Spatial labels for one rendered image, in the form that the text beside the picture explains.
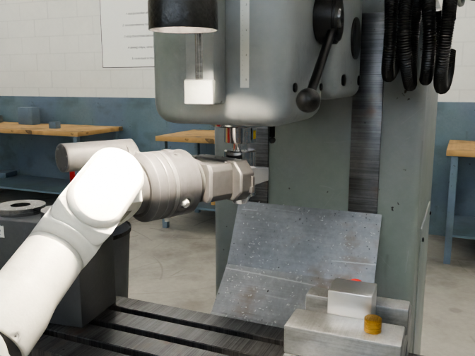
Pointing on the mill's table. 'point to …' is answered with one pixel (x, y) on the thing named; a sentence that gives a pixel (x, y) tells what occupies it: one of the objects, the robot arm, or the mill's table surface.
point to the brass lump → (372, 324)
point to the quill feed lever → (336, 17)
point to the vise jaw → (339, 336)
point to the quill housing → (246, 66)
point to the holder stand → (94, 285)
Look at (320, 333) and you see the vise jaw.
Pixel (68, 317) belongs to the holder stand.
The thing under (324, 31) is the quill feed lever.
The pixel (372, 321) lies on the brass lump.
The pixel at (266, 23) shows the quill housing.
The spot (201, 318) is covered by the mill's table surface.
